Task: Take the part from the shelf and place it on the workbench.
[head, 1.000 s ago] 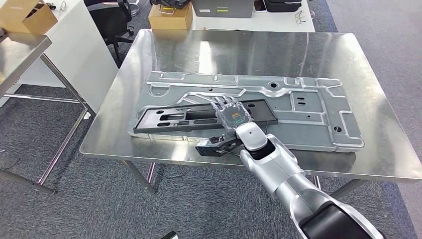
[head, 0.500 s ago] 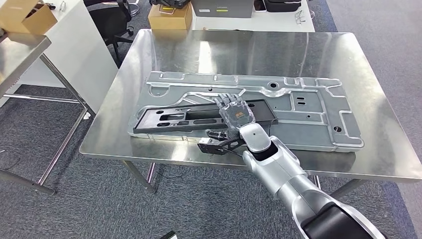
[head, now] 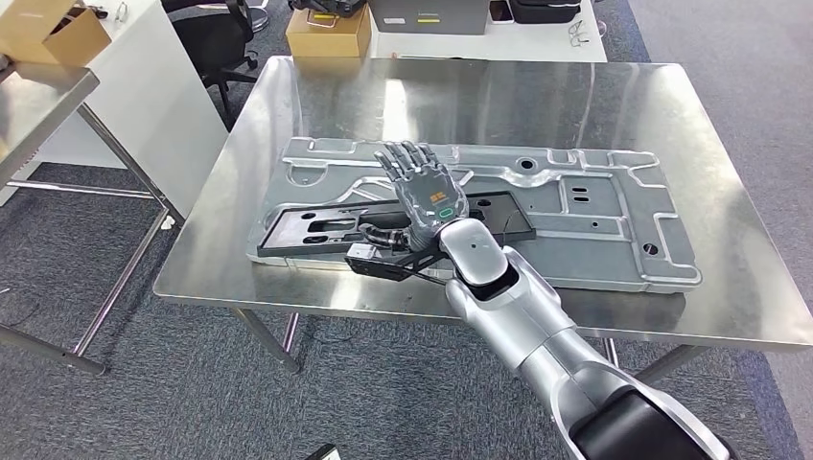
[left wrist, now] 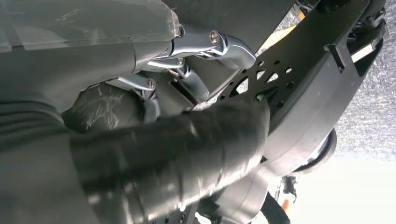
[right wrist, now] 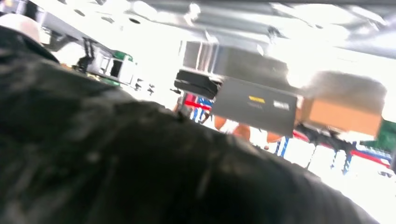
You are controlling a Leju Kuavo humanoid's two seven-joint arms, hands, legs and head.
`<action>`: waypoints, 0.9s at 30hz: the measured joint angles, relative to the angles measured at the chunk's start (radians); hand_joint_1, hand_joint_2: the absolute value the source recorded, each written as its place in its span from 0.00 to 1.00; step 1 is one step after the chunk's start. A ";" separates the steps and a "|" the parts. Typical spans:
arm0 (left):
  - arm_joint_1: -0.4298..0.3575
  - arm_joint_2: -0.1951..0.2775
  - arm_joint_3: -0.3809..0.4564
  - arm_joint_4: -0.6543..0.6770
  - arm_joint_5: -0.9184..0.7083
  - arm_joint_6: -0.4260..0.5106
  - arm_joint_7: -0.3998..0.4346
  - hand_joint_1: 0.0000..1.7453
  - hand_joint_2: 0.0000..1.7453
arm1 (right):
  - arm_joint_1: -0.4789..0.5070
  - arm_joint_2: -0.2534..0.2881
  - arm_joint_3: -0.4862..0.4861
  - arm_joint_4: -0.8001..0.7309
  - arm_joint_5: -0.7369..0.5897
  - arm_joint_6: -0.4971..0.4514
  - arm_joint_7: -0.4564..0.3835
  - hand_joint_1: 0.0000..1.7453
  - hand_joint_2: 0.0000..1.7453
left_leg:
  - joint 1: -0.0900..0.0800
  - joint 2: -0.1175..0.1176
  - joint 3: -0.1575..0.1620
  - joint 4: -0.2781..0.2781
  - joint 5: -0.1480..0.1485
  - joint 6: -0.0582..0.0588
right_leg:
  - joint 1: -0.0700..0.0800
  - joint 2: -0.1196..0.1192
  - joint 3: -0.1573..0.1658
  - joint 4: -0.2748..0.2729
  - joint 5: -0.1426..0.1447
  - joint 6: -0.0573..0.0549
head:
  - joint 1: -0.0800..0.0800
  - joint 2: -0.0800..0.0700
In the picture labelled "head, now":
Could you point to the black plastic panel part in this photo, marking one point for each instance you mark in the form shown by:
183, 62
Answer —
279, 232

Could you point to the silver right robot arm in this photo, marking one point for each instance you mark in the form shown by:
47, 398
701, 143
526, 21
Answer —
527, 317

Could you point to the stainless steel workbench table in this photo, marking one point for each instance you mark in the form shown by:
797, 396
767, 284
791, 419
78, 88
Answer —
730, 190

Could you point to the stamped grey metal plate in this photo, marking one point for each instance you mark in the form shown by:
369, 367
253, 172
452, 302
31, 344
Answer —
603, 241

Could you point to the grey box with labels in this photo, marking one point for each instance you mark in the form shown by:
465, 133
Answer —
432, 16

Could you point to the black device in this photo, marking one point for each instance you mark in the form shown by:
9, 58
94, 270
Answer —
330, 6

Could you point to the black phone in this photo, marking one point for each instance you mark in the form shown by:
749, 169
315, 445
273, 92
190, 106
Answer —
500, 11

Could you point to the black carry case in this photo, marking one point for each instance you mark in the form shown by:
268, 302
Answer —
546, 11

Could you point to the black office chair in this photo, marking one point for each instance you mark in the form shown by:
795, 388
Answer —
216, 44

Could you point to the white cabinet desk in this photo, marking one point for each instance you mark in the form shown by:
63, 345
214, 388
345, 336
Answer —
159, 127

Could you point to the small steel table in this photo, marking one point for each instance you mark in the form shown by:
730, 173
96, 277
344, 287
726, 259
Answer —
38, 101

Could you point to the open cardboard box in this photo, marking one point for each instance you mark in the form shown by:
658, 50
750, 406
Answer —
38, 32

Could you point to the black right wrist camera bracket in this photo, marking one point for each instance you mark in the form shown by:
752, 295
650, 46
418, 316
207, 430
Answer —
387, 266

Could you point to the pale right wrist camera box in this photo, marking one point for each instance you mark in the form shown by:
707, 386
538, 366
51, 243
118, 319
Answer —
361, 249

